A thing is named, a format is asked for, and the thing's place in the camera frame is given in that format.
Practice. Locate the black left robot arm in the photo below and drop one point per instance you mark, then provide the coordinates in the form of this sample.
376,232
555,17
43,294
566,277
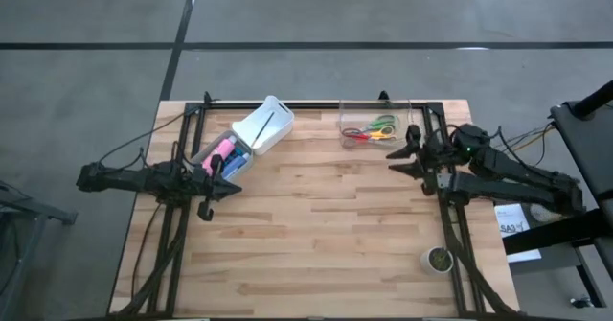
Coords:
129,181

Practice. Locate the white printed paper sheet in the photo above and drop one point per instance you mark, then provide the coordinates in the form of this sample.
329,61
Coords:
510,215

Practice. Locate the large blue paint bottle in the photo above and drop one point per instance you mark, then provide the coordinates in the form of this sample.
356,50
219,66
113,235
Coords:
237,167

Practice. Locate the small black clamp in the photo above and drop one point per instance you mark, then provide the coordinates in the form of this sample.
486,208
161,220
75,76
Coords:
207,97
383,95

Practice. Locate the paintbrush with orange tip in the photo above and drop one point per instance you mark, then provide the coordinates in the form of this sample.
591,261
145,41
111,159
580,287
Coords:
263,128

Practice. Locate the grey plastic bin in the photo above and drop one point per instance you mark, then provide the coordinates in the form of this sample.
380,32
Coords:
211,146

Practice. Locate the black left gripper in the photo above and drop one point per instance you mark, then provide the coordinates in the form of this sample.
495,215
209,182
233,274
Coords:
206,184

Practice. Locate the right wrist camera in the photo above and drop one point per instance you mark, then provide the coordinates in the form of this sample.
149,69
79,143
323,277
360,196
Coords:
415,136

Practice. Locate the clear plastic bin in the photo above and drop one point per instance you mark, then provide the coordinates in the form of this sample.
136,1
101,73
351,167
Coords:
354,115

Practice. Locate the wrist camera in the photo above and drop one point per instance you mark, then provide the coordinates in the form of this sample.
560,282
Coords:
415,136
211,208

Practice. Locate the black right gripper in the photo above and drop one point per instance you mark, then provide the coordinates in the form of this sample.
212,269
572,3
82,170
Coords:
438,158

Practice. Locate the small black device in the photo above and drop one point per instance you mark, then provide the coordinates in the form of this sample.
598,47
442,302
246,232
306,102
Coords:
581,303

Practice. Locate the white plastic bin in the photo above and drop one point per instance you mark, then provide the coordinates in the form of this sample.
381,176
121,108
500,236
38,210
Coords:
278,120

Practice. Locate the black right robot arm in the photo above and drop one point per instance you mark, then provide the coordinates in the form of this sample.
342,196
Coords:
517,177

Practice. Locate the black aluminium frame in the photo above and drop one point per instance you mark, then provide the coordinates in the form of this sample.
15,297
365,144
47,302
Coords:
311,105

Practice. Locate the black metal rack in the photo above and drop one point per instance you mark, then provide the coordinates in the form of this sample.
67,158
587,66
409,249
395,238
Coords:
43,212

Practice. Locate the pink paint bottle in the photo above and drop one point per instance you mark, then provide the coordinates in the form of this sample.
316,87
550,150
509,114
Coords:
224,148

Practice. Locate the black side cart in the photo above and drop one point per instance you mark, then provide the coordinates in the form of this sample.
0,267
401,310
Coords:
584,139

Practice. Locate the small teal paint bottle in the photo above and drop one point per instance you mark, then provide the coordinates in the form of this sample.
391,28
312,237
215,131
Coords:
234,155

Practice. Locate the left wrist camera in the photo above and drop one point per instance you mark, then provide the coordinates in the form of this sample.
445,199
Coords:
211,208

